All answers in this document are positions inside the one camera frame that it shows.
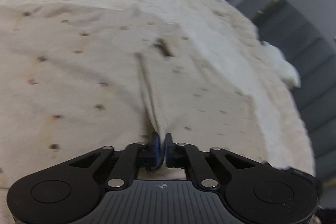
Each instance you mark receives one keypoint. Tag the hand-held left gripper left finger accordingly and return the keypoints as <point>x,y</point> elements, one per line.
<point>157,151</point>

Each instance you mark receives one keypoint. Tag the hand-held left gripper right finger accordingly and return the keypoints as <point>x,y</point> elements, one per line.
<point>169,146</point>

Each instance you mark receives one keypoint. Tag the beige printed garment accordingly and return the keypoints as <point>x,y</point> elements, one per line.
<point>92,69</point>

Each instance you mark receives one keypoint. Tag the cream fluffy blanket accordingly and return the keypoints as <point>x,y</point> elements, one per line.
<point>223,37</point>

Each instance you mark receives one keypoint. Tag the white plush toy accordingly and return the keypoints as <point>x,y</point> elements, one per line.
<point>284,69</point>

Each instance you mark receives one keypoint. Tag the grey padded headboard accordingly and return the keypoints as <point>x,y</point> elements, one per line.
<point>309,56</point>

